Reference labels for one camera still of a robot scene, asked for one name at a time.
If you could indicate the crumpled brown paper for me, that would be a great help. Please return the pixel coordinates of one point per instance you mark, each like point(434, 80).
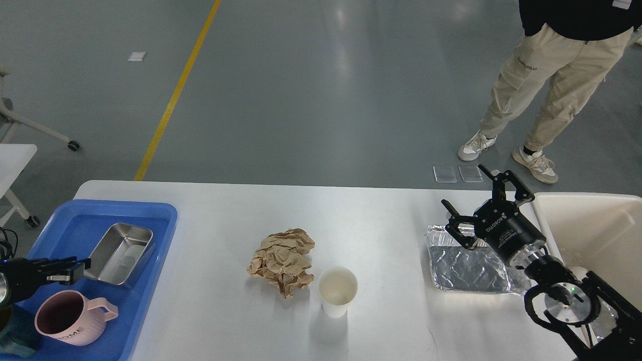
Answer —
point(281, 260)

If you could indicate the white paper on floor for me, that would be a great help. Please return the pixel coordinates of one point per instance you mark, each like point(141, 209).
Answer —
point(137, 56)

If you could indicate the aluminium foil tray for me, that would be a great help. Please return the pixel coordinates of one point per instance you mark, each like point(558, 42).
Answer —
point(455, 268)

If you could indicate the clear floor plate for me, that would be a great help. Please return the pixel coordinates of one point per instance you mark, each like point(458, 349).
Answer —
point(445, 174)
point(471, 174)

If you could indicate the foil tray inside bin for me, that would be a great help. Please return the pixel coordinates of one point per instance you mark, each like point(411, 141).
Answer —
point(602, 326)

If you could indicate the person in black top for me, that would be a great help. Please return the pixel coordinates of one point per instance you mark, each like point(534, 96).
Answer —
point(572, 45)

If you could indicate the blue plastic tray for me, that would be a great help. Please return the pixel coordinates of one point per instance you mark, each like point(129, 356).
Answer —
point(74, 229)

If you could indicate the teal mug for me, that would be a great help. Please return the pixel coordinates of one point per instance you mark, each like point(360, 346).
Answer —
point(19, 337)

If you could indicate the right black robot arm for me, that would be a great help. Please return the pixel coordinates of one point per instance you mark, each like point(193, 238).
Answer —
point(559, 301)

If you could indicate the beige plastic bin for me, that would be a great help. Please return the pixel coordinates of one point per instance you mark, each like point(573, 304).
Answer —
point(598, 232)

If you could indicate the white side table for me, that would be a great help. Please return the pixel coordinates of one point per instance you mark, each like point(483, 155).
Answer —
point(14, 158)

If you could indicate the clear floor plate right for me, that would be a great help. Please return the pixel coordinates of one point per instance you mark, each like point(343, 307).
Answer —
point(471, 174)

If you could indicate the square steel tray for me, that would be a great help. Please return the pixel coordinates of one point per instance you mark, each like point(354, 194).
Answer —
point(121, 255)

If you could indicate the clear floor plate left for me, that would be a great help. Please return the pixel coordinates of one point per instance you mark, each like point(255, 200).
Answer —
point(445, 174)

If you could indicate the office chair base left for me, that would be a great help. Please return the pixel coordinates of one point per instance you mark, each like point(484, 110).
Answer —
point(15, 120)

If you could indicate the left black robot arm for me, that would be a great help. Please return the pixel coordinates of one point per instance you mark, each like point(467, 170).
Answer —
point(9, 247)

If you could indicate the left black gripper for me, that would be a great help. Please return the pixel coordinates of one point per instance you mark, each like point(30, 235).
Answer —
point(21, 277)

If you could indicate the pink ribbed mug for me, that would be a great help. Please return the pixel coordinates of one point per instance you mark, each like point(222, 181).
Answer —
point(70, 317)

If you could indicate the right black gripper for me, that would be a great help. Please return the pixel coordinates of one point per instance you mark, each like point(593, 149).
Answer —
point(511, 233)

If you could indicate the white cup inside bin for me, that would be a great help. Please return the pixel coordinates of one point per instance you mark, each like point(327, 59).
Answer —
point(579, 272)

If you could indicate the white paper cup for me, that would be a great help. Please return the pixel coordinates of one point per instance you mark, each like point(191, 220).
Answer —
point(337, 288)

